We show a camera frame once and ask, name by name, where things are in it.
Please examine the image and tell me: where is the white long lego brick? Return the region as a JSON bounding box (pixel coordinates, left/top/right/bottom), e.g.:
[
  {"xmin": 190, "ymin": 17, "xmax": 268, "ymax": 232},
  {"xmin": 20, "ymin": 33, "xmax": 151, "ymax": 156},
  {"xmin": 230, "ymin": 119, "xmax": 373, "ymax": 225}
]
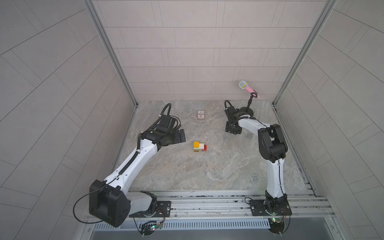
[{"xmin": 194, "ymin": 143, "xmax": 205, "ymax": 150}]

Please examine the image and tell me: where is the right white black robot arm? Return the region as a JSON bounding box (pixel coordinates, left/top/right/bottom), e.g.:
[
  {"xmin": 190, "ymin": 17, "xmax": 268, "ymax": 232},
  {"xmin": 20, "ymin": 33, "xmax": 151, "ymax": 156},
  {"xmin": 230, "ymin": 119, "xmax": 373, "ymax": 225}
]
[{"xmin": 225, "ymin": 100, "xmax": 292, "ymax": 217}]

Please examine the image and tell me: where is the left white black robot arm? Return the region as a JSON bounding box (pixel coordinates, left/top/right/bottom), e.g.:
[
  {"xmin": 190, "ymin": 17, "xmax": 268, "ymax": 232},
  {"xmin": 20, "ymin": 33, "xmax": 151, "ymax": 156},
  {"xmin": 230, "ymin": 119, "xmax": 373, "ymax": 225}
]
[{"xmin": 86, "ymin": 103, "xmax": 186, "ymax": 227}]

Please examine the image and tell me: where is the black microphone stand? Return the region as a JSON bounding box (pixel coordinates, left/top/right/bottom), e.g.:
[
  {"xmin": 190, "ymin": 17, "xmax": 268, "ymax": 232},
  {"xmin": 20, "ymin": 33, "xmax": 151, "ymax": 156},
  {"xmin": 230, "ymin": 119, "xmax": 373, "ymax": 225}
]
[{"xmin": 238, "ymin": 92, "xmax": 258, "ymax": 117}]

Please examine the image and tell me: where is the red white card box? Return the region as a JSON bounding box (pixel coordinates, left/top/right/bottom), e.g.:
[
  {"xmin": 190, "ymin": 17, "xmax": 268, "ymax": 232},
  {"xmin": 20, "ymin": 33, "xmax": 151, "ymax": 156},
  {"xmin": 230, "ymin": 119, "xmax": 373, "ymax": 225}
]
[{"xmin": 197, "ymin": 110, "xmax": 205, "ymax": 120}]

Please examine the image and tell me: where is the pink toy microphone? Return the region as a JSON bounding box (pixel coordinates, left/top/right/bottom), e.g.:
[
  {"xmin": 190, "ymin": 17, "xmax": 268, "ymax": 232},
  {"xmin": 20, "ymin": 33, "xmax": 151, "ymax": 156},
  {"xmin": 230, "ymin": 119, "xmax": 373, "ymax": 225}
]
[{"xmin": 239, "ymin": 80, "xmax": 259, "ymax": 98}]

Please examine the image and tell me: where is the left circuit board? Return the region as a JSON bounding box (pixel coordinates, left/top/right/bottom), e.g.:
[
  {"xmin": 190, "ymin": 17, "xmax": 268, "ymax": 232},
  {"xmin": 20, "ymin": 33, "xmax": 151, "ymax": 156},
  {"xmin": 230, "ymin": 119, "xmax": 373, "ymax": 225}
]
[{"xmin": 141, "ymin": 221, "xmax": 164, "ymax": 237}]

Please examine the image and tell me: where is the circuit board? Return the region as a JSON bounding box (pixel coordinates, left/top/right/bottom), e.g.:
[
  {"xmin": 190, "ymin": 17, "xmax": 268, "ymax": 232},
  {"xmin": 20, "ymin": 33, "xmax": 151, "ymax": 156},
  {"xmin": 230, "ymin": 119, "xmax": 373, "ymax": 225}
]
[
  {"xmin": 141, "ymin": 221, "xmax": 164, "ymax": 237},
  {"xmin": 268, "ymin": 218, "xmax": 286, "ymax": 235}
]

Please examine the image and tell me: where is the right circuit board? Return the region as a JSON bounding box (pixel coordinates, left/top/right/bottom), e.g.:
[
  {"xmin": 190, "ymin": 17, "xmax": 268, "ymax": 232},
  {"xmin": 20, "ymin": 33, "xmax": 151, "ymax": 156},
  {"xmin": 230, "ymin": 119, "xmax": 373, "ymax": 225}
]
[{"xmin": 268, "ymin": 218, "xmax": 286, "ymax": 235}]

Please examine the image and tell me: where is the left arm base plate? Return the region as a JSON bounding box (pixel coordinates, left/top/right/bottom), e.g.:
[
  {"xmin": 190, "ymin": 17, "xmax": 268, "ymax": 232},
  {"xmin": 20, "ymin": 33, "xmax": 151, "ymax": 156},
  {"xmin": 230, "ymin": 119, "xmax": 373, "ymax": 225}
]
[{"xmin": 129, "ymin": 201, "xmax": 172, "ymax": 218}]

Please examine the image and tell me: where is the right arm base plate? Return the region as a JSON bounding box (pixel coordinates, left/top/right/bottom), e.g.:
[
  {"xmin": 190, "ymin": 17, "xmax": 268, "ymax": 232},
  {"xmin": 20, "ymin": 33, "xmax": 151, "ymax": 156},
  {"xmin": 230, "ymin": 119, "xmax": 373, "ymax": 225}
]
[{"xmin": 247, "ymin": 198, "xmax": 292, "ymax": 217}]

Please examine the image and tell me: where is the aluminium rail frame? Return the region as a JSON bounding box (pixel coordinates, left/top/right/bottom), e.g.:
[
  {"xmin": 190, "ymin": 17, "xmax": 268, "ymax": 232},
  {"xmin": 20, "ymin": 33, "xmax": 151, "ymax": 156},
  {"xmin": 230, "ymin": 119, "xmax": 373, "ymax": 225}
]
[{"xmin": 76, "ymin": 190, "xmax": 341, "ymax": 240}]

